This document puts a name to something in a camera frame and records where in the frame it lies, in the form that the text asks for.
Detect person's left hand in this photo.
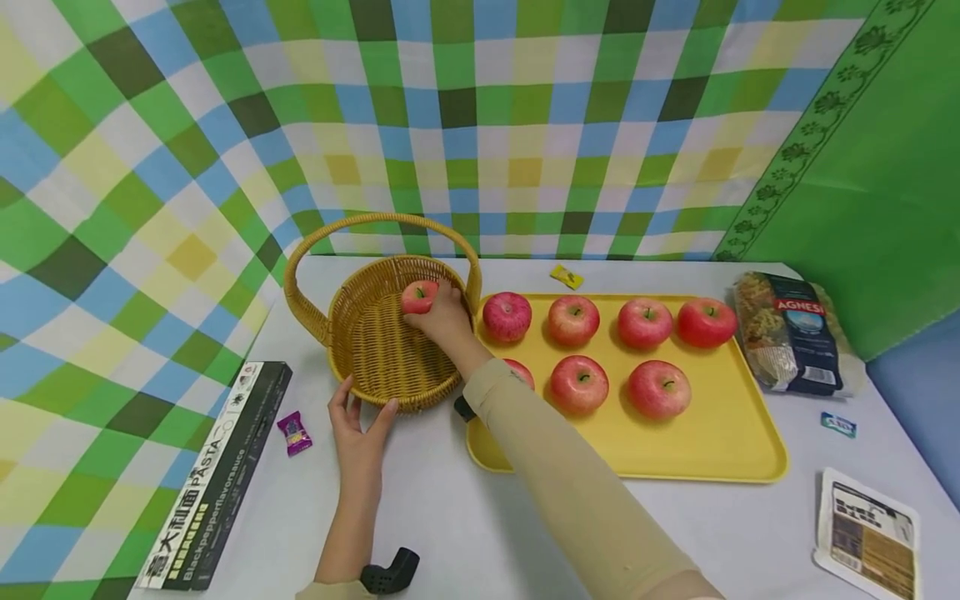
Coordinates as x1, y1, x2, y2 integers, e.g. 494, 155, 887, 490
327, 375, 401, 494

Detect person's right hand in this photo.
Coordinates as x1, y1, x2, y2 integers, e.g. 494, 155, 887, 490
402, 282, 488, 372

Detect red apple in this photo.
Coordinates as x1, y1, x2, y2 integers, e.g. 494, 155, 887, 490
401, 280, 441, 315

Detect woven wicker basket with handle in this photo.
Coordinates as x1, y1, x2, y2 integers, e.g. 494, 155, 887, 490
282, 212, 483, 415

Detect person's right forearm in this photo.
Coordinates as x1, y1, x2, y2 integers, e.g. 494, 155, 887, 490
454, 343, 726, 600

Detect person's left forearm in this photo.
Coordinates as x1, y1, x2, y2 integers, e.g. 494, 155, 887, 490
295, 488, 385, 600

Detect purple wrapped candy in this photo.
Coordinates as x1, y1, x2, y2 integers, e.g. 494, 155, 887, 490
277, 410, 315, 458

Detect long black pasta box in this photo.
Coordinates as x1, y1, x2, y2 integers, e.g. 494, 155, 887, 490
135, 360, 294, 593

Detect group of apples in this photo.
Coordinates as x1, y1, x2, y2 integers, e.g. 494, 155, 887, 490
481, 291, 740, 420

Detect yellow plastic tray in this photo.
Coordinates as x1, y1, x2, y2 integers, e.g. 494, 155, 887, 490
465, 292, 790, 484

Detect clear bag of spiral pasta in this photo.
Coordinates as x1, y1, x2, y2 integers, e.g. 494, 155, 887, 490
732, 271, 863, 398

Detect white flat food packet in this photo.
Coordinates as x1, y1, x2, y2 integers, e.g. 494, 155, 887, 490
812, 467, 923, 600

